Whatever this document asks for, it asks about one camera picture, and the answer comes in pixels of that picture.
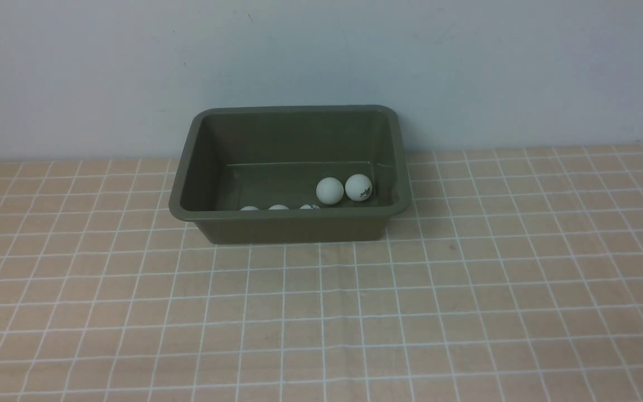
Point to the olive green plastic bin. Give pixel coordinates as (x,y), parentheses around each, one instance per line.
(260,156)

